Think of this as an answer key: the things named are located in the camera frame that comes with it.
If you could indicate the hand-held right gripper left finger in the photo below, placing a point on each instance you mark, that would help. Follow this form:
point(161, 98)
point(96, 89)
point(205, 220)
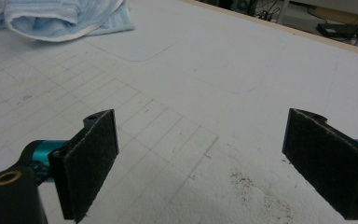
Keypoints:
point(88, 168)

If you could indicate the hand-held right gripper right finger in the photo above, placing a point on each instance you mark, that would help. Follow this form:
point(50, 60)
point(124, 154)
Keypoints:
point(329, 161)

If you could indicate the light blue striped towel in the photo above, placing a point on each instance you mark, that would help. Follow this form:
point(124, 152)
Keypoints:
point(52, 18)

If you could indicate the flat black device box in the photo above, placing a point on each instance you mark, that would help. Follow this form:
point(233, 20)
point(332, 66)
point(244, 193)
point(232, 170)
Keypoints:
point(338, 31)

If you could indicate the dark equipment under table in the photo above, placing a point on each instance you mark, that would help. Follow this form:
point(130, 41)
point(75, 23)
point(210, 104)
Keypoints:
point(230, 4)

